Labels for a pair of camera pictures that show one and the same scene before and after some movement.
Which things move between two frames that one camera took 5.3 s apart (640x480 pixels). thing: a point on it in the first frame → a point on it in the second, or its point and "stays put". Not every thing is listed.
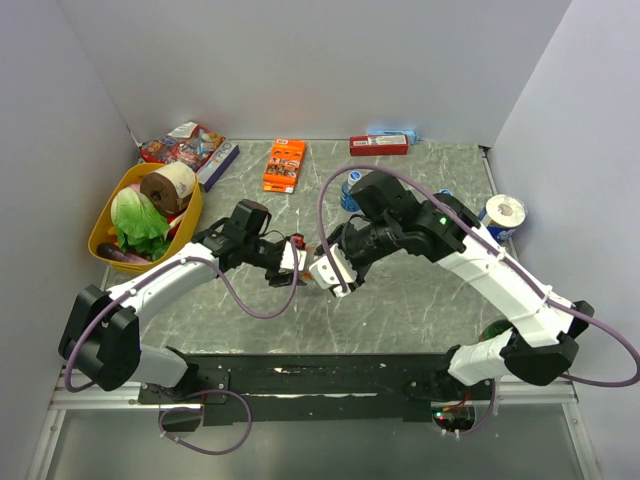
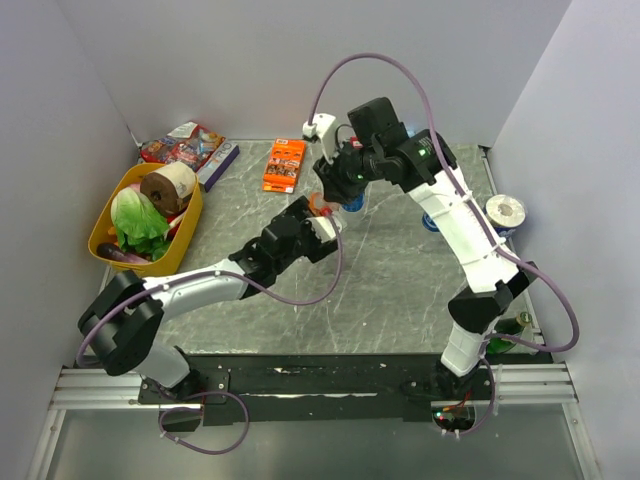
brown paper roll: [168, 188] stays put
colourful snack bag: [186, 144] stays put
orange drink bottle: [310, 255] → [320, 207]
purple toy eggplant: [115, 252] stays put
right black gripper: [346, 229] → [335, 188]
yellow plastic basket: [102, 223] stays put
